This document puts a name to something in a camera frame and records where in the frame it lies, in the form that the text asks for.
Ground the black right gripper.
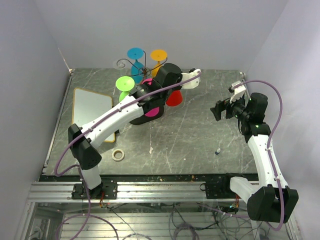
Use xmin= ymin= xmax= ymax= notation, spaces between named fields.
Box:
xmin=210 ymin=93 xmax=251 ymax=122

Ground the yellow-framed whiteboard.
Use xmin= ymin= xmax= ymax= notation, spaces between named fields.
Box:
xmin=71 ymin=88 xmax=113 ymax=127

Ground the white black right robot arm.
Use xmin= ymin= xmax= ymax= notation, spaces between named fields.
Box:
xmin=210 ymin=92 xmax=299 ymax=224

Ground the small blue-capped bottle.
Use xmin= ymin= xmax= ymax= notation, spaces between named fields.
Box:
xmin=215 ymin=148 xmax=221 ymax=155

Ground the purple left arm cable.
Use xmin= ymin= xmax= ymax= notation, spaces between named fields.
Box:
xmin=53 ymin=70 xmax=202 ymax=240

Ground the red plastic wine glass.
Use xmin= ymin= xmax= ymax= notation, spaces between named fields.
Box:
xmin=166 ymin=90 xmax=183 ymax=107

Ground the orange plastic wine glass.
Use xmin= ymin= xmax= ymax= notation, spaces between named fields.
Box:
xmin=150 ymin=49 xmax=168 ymax=77

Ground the blue plastic wine glass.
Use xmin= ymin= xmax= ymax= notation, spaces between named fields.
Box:
xmin=127 ymin=47 xmax=145 ymax=84

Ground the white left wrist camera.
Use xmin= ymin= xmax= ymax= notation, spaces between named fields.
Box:
xmin=181 ymin=68 xmax=202 ymax=90

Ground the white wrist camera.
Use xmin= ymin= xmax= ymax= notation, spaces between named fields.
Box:
xmin=229 ymin=80 xmax=247 ymax=103
xmin=181 ymin=68 xmax=202 ymax=90

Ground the copper wire wine glass rack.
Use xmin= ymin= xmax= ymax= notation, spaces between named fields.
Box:
xmin=114 ymin=50 xmax=166 ymax=125

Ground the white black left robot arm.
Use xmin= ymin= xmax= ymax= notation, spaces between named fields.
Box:
xmin=68 ymin=63 xmax=183 ymax=199

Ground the green plastic wine glass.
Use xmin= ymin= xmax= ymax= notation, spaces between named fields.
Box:
xmin=115 ymin=76 xmax=135 ymax=102

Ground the clear wine glass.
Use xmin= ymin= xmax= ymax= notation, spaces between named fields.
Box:
xmin=112 ymin=58 xmax=126 ymax=71

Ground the aluminium mounting rail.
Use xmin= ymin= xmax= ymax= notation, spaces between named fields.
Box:
xmin=27 ymin=173 xmax=235 ymax=204

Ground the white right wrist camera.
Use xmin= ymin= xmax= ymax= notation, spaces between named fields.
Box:
xmin=229 ymin=80 xmax=247 ymax=103

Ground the pink plastic wine glass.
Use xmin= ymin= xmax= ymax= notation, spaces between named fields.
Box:
xmin=141 ymin=78 xmax=160 ymax=118

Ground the masking tape roll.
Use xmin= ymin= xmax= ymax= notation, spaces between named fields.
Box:
xmin=111 ymin=149 xmax=125 ymax=162

